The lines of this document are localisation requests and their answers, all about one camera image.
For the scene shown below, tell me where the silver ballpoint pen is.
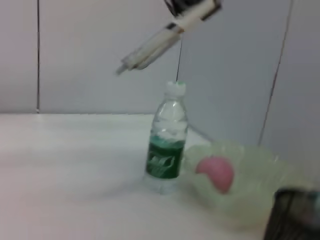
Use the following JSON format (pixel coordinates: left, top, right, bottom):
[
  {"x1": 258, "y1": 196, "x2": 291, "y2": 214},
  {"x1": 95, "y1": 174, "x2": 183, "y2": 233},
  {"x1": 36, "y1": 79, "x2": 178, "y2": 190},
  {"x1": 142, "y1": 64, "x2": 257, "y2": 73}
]
[{"x1": 115, "y1": 2, "x2": 223, "y2": 76}]

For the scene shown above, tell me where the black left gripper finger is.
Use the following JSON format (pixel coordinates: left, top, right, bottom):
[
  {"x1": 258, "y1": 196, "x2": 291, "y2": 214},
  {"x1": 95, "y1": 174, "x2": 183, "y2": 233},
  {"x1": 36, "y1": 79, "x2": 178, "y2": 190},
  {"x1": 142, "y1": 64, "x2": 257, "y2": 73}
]
[{"x1": 163, "y1": 0, "x2": 218, "y2": 17}]

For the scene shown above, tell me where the black mesh pen holder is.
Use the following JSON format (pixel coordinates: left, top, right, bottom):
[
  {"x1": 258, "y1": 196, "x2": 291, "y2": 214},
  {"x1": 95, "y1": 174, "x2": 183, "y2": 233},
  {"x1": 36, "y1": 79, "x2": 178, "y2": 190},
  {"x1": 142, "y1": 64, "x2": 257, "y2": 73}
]
[{"x1": 263, "y1": 187, "x2": 320, "y2": 240}]

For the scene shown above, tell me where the clear water bottle green label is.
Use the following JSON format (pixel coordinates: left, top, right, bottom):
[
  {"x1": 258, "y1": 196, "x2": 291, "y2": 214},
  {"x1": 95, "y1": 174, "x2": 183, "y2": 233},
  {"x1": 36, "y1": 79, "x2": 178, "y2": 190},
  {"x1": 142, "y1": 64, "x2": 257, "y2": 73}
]
[{"x1": 143, "y1": 80, "x2": 189, "y2": 196}]

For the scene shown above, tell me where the pink peach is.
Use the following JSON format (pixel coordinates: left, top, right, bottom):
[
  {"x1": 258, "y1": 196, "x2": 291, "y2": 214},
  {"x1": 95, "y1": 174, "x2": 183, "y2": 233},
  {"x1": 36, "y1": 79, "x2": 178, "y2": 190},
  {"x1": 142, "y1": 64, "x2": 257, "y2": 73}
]
[{"x1": 195, "y1": 156, "x2": 236, "y2": 195}]

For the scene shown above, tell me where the green glass fruit plate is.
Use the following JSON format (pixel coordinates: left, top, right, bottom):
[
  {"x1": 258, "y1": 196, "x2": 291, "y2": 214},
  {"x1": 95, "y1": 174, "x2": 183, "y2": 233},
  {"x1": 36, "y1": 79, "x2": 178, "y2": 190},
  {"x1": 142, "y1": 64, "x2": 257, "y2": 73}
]
[{"x1": 183, "y1": 139, "x2": 310, "y2": 231}]

